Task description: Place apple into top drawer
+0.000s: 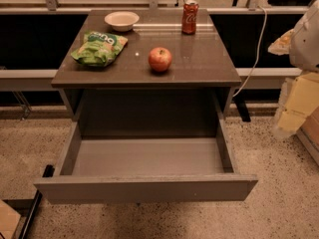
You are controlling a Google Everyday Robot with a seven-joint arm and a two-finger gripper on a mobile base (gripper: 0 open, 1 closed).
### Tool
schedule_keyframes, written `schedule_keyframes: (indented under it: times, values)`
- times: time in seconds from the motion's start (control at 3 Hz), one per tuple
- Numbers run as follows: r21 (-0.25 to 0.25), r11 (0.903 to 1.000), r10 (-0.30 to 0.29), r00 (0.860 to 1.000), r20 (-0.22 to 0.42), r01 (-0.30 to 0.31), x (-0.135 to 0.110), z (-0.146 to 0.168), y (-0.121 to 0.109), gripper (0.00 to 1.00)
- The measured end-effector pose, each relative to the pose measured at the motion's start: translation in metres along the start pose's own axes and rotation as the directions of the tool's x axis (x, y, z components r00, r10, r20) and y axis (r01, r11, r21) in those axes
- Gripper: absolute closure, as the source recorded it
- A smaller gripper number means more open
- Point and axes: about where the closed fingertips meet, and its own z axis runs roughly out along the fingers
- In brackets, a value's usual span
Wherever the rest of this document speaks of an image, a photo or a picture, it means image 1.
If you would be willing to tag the red apple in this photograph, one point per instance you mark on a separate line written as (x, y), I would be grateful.
(160, 59)

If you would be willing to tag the grey cabinet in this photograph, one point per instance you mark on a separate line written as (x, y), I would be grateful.
(146, 57)

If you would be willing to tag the open grey top drawer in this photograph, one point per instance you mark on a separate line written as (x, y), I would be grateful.
(147, 146)

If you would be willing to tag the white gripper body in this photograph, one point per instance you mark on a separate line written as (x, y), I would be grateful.
(306, 45)

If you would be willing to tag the white bowl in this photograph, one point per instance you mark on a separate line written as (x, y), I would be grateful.
(122, 21)

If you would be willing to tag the red soda can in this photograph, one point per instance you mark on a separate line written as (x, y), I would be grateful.
(188, 23)

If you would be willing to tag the black floor bracket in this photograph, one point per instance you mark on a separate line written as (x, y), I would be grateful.
(34, 205)

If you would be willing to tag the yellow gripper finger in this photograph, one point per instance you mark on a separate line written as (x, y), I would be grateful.
(298, 99)
(281, 46)

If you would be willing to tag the green chip bag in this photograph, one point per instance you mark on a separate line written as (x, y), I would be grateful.
(99, 49)

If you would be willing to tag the cardboard box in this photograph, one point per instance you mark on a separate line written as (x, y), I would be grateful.
(309, 135)

